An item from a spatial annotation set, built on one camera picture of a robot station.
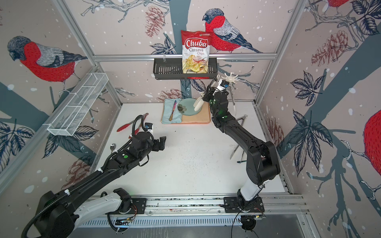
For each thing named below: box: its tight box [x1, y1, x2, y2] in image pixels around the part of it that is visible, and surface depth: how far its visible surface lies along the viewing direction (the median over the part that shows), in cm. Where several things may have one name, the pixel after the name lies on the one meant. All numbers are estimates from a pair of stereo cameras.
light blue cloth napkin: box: [161, 98, 183, 124], surface depth 116 cm
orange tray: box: [160, 99, 211, 124], surface depth 112 cm
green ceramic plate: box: [177, 97, 202, 117], surface depth 120 cm
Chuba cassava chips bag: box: [181, 30, 213, 74], surface depth 87 cm
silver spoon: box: [110, 143, 117, 154], surface depth 97 cm
